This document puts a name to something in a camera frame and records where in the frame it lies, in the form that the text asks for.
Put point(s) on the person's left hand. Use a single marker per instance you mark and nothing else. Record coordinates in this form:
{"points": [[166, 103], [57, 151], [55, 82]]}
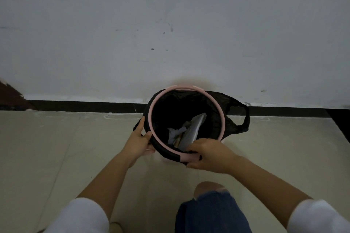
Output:
{"points": [[135, 146]]}

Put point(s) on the person's right hand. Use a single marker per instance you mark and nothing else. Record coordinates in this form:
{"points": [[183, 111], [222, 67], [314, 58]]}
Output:
{"points": [[214, 156]]}

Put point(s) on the person's right thumb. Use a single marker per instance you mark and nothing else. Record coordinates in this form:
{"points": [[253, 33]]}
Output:
{"points": [[194, 164]]}

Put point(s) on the person's left thumb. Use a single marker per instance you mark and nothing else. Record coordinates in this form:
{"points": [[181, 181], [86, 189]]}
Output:
{"points": [[148, 136]]}

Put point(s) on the pink trash bin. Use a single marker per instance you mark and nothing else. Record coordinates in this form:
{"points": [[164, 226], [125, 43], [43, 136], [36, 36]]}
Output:
{"points": [[153, 129]]}

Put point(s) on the black plastic garbage bag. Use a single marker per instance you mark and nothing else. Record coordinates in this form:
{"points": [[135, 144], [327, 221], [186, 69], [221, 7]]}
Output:
{"points": [[235, 116]]}

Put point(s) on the person's right forearm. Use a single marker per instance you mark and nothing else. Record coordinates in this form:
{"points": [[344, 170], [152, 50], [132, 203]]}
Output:
{"points": [[266, 189]]}

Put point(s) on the person's left forearm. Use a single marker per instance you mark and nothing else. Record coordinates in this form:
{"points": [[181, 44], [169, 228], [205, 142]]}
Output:
{"points": [[108, 183]]}

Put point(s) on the grey crumpled paper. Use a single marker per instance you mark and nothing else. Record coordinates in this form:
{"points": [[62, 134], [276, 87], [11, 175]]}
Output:
{"points": [[175, 134]]}

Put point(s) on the person's knee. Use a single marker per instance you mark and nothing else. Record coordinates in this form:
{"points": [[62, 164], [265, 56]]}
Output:
{"points": [[209, 187]]}

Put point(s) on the white paper package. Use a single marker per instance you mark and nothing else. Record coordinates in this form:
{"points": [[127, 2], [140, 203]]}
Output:
{"points": [[194, 130]]}

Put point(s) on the blue ripped jeans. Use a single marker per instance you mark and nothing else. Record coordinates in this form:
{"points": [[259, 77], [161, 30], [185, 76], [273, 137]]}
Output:
{"points": [[212, 213]]}

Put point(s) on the black baseboard strip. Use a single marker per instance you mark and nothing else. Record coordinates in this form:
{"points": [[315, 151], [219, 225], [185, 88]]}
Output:
{"points": [[82, 106]]}

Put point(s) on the white left shirt sleeve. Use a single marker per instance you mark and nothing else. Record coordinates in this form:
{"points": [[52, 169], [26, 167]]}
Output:
{"points": [[79, 217]]}

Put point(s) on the white shirt sleeve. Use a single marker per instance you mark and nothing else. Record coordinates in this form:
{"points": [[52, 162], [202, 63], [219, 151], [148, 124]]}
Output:
{"points": [[320, 217], [79, 217]]}

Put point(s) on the white right shirt sleeve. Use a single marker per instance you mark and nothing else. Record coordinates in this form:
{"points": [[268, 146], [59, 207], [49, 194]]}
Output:
{"points": [[320, 217]]}

